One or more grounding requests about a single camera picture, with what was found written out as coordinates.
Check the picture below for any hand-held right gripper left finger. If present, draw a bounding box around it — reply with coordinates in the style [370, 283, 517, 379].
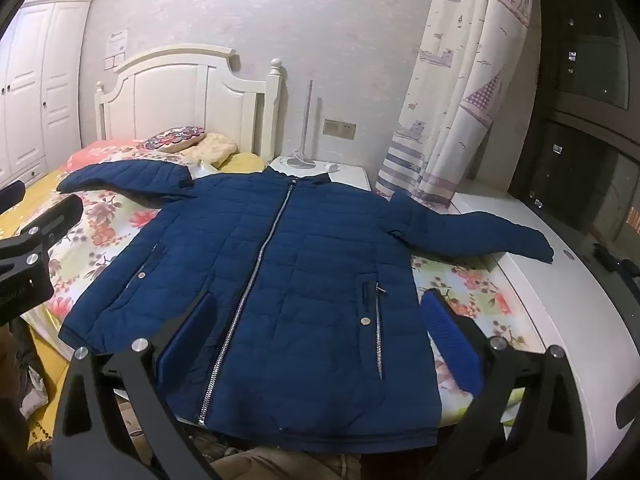
[52, 292, 221, 480]

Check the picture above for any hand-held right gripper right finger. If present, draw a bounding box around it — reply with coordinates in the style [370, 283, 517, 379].
[420, 287, 586, 480]

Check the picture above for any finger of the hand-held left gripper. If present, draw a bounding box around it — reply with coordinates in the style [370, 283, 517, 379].
[0, 180, 27, 211]
[0, 194, 84, 267]

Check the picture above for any blue padded jacket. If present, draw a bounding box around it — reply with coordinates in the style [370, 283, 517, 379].
[56, 161, 555, 453]

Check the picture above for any yellow bed sheet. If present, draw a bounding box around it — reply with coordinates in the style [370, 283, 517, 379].
[0, 167, 76, 461]

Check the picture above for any floral bed sheet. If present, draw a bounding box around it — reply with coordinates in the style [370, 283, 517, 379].
[0, 137, 546, 441]

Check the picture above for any dark cloth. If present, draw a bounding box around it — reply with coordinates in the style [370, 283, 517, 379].
[7, 317, 61, 411]

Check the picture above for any white window bench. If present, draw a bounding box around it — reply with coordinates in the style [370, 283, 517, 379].
[450, 192, 640, 480]

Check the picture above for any white wardrobe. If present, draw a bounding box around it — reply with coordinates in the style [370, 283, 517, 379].
[0, 0, 96, 188]

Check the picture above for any embroidered floral pillow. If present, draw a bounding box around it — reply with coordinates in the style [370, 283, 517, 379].
[137, 126, 207, 153]

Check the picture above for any person's plaid pajamas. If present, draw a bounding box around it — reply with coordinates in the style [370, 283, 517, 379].
[190, 430, 361, 480]

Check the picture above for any beige pillow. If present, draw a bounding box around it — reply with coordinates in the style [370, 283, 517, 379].
[187, 132, 238, 168]

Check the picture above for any white wooden bed headboard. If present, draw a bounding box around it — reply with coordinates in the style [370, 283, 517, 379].
[95, 44, 283, 168]

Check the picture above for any black clamp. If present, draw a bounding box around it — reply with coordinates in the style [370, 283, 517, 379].
[592, 242, 640, 281]

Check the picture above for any yellow pillow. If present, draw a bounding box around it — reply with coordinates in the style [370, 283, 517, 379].
[217, 152, 266, 173]

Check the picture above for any white nightstand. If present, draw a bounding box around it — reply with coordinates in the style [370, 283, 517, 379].
[267, 154, 372, 193]

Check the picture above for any white desk lamp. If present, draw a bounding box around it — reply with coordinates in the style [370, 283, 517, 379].
[282, 79, 317, 170]

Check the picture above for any printed curtain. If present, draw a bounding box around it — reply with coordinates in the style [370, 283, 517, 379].
[375, 0, 538, 210]

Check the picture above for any dark window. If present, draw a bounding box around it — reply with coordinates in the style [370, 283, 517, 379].
[510, 0, 640, 261]

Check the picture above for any white wall notice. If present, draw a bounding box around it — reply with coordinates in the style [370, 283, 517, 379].
[106, 29, 130, 56]

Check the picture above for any wall outlet panel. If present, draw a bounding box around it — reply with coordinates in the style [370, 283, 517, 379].
[322, 119, 357, 140]

